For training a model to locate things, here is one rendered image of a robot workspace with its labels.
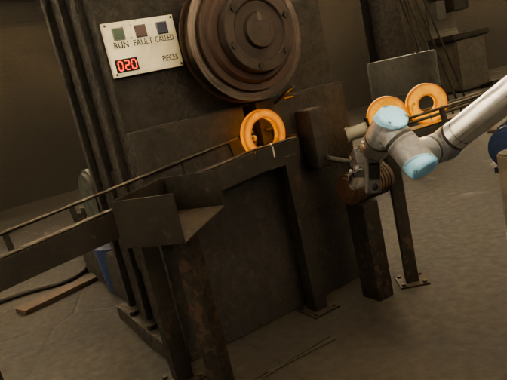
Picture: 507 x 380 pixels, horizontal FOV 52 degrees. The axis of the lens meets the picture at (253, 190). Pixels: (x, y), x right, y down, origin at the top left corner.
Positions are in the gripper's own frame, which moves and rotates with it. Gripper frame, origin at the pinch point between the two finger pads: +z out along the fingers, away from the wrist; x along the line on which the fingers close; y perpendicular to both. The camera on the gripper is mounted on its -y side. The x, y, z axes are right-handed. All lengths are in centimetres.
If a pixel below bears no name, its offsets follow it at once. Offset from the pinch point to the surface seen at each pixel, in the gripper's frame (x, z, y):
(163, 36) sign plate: 65, -13, 54
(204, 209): 52, -4, -11
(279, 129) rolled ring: 20.9, 9.3, 32.3
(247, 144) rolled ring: 34.1, 8.6, 24.1
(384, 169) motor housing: -21.1, 15.6, 19.3
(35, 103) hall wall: 238, 439, 407
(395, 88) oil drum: -123, 154, 196
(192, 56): 55, -16, 42
